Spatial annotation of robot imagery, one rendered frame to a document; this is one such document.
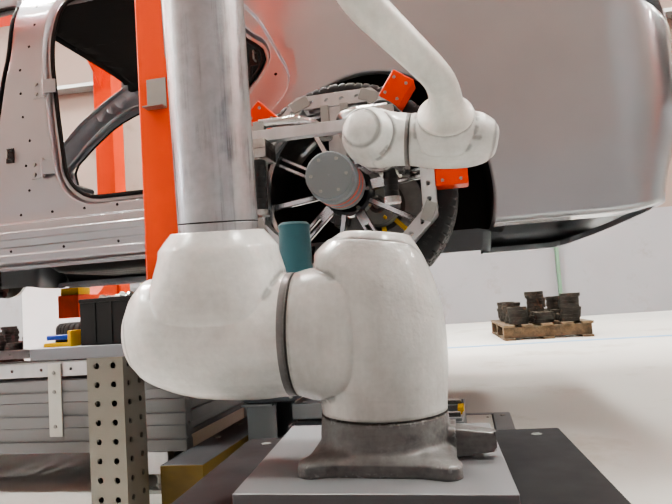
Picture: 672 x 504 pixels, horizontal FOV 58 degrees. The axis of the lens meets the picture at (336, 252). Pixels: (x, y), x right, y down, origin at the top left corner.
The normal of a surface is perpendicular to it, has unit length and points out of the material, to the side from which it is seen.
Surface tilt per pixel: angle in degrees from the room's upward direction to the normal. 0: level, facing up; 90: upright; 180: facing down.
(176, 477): 90
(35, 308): 90
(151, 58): 90
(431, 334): 90
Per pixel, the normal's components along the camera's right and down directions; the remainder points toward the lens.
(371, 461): -0.21, -0.48
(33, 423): -0.21, -0.06
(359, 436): -0.46, -0.11
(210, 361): -0.11, 0.23
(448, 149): -0.14, 0.76
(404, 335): 0.29, -0.09
